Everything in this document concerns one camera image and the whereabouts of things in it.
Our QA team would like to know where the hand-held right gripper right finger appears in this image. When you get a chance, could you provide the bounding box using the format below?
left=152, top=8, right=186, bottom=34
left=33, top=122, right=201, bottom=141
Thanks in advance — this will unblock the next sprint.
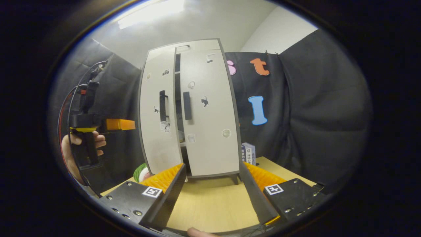
left=238, top=161, right=326, bottom=227

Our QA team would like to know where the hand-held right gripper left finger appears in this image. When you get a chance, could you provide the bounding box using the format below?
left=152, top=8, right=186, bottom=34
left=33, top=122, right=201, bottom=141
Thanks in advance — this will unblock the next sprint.
left=99, top=163, right=187, bottom=229

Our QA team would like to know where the white cabinet door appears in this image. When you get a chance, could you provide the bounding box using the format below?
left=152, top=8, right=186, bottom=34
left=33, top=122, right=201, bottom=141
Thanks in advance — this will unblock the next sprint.
left=179, top=49, right=240, bottom=176
left=139, top=46, right=183, bottom=175

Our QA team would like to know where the white shoe cabinet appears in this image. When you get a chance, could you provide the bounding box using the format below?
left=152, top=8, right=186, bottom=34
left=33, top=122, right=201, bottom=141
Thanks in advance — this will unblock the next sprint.
left=137, top=39, right=243, bottom=185

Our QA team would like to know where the watermelon slice toy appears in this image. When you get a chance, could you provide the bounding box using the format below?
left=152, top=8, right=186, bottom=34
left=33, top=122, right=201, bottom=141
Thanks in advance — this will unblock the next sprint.
left=133, top=163, right=152, bottom=182

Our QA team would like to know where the white and blue carton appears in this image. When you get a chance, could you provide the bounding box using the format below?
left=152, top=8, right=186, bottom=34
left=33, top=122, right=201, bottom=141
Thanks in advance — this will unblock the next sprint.
left=241, top=142, right=256, bottom=166

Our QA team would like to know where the black backdrop cloth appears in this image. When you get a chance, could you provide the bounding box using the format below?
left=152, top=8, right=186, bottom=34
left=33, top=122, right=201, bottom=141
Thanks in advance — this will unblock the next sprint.
left=49, top=30, right=372, bottom=195

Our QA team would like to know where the red gripper cable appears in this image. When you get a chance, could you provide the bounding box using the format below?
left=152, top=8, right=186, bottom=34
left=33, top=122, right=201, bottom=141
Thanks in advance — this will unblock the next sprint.
left=58, top=88, right=78, bottom=158

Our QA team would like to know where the black door handle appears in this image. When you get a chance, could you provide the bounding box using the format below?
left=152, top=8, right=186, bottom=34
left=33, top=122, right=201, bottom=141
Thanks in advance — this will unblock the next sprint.
left=160, top=91, right=169, bottom=122
left=183, top=92, right=192, bottom=120

